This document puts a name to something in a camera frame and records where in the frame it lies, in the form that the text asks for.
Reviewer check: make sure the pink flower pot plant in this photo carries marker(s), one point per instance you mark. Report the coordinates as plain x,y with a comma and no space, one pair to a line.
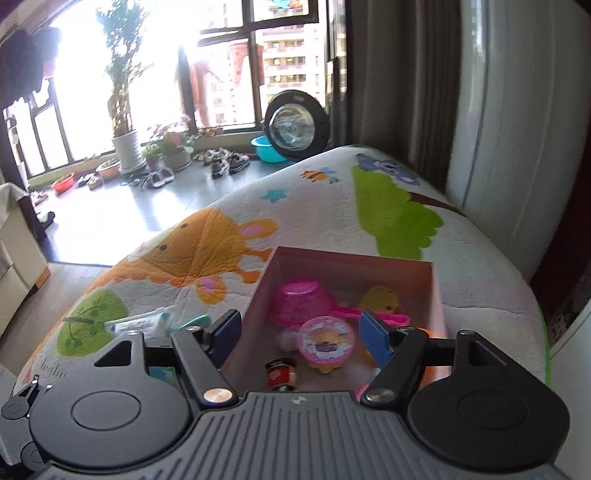
173,147

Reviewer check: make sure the pink toy strainer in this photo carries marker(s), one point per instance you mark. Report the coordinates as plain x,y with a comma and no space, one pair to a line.
304,304

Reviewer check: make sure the beige sofa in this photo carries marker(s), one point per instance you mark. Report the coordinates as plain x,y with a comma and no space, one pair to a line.
18,249

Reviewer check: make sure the dark hanging clothes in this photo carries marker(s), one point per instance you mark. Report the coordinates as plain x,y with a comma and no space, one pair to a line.
27,64

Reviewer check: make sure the yellow plastic toy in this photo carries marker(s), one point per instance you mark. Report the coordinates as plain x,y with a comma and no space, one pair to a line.
381,300

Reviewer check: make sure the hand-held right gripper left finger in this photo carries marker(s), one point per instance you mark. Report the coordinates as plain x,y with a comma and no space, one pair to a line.
226,333

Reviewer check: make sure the grey and pink sneaker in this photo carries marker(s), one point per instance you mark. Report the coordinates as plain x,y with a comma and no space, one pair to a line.
239,161
220,166

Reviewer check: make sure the printed play mat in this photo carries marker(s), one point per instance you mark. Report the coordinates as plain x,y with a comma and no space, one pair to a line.
323,207

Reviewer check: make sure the grey curtain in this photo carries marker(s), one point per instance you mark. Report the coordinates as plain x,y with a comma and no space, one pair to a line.
401,78

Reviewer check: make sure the tall plant in white pot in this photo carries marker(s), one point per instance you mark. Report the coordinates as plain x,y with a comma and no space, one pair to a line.
122,115

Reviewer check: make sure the pink cardboard box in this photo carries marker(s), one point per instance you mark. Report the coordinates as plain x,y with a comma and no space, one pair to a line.
341,277

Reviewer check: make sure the white standing appliance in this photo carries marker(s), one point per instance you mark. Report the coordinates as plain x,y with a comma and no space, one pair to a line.
517,138

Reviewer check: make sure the hanging pink clothes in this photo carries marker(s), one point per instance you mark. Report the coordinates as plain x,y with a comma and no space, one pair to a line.
212,74

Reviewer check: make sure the blue plastic basin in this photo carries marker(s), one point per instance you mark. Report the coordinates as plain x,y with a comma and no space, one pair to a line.
268,150

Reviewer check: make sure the blue tissue pack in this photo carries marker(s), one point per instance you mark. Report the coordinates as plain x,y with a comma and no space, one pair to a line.
141,323

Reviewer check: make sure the small dark toy jar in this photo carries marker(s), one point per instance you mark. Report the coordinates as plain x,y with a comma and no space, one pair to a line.
280,373

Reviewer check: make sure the red plastic basin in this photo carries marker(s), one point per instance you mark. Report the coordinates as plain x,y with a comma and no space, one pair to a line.
62,183

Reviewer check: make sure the round black washing machine door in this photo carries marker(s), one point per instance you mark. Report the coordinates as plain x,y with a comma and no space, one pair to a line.
296,124

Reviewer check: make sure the pink round toy cake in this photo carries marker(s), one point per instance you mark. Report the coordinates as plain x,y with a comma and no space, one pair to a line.
327,341

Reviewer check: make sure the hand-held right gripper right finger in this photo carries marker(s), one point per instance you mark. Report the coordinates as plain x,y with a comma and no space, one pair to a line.
374,339

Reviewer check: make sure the white slippers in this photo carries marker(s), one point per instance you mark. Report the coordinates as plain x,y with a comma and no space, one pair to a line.
159,177

